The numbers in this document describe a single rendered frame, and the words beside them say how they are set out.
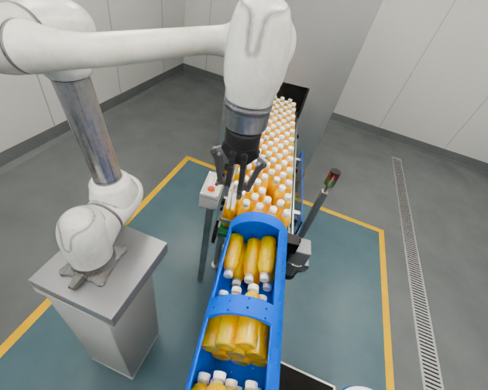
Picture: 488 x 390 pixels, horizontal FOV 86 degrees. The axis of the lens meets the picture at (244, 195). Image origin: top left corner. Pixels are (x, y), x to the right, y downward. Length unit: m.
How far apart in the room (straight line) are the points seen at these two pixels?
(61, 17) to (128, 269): 0.84
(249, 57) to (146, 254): 0.95
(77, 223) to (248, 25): 0.80
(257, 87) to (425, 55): 4.78
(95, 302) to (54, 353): 1.18
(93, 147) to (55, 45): 0.41
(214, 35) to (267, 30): 0.22
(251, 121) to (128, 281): 0.85
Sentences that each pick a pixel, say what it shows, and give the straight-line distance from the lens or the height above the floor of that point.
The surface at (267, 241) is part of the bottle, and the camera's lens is 1.21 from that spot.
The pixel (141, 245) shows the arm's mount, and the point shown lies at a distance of 1.24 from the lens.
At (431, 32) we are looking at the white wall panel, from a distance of 5.12.
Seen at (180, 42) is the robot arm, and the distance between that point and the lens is 0.63.
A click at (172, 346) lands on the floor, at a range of 2.17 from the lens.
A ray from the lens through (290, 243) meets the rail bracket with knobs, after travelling 1.43.
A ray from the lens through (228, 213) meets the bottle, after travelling 1.44.
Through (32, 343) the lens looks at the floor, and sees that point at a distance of 2.38.
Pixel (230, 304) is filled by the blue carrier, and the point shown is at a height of 1.22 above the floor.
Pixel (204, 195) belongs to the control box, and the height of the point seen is 1.10.
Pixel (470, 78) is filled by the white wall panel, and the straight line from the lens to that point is 5.42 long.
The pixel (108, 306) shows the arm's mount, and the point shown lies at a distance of 1.14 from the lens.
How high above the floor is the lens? 2.08
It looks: 43 degrees down
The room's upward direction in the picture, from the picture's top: 14 degrees clockwise
